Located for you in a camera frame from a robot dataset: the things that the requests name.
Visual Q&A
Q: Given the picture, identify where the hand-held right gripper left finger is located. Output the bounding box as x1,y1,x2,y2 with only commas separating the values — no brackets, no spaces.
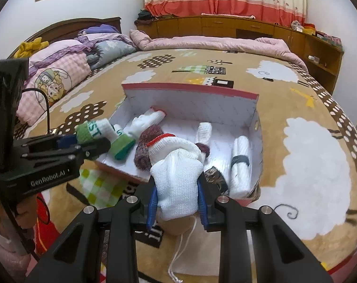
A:
25,180,164,283

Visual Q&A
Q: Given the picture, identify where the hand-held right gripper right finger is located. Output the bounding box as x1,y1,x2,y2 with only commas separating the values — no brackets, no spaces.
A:
196,173,334,283

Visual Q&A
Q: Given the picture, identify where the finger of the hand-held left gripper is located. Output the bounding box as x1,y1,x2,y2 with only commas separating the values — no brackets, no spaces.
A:
25,138,112,162
28,134,79,151

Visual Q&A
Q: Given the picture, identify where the green and white sock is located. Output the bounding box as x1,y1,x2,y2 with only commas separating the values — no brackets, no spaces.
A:
76,118,119,146
108,124,135,161

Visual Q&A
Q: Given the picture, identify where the dark patterned sock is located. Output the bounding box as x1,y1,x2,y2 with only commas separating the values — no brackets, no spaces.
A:
204,166,229,193

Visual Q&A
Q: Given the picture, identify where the white sock with red trim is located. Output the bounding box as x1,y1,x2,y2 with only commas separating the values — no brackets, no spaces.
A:
124,108,166,139
146,134,204,220

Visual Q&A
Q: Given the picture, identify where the maroon knit sock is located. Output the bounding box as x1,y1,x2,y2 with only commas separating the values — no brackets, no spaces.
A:
134,125,165,170

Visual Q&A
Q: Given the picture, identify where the white sock grey band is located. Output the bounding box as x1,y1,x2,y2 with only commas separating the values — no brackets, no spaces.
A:
229,136,253,192

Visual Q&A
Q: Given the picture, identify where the red cardboard box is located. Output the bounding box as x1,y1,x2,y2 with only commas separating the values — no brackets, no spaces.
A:
97,83,263,201

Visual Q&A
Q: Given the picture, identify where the person's left forearm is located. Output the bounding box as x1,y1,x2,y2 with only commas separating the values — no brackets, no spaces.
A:
0,224,34,283

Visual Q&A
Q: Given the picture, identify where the pink cartoon pillow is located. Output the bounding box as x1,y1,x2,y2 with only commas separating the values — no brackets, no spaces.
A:
15,51,92,124

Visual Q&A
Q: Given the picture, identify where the white rolled sock maroon band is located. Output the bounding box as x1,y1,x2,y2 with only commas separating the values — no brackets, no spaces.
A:
195,122,213,158

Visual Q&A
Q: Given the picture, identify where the lilac pillow with purple frill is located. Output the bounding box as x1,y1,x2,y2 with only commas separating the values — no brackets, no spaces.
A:
28,32,135,71

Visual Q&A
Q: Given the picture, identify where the yellow cloth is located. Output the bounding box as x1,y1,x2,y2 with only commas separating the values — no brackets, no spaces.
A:
13,37,51,59

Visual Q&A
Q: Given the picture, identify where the grey blue pillow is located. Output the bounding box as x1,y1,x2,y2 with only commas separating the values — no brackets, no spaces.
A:
86,40,138,71

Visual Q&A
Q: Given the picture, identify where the dark wooden headboard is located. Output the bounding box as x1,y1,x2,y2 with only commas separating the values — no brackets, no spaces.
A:
6,17,122,59

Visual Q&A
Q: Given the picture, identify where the purple cloth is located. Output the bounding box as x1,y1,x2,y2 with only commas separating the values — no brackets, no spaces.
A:
78,25,120,37

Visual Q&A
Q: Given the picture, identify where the brown printed blanket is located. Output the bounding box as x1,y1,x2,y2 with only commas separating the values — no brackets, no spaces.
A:
0,46,357,283

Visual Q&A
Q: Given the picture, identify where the dark clothes pile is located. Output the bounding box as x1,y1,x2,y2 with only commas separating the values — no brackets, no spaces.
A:
134,10,155,25

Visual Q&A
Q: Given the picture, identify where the pink checkered quilt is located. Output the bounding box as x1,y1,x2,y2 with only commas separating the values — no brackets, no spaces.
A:
129,29,309,71

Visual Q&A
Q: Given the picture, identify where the long wooden cabinet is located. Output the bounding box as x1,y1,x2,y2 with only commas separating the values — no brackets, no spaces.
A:
134,15,344,95

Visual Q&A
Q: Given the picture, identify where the colourful flat boxes stack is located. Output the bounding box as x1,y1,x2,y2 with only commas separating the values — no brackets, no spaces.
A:
315,32,342,47

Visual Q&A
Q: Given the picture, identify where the black cable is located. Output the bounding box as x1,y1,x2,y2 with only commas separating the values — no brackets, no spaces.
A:
22,88,54,134

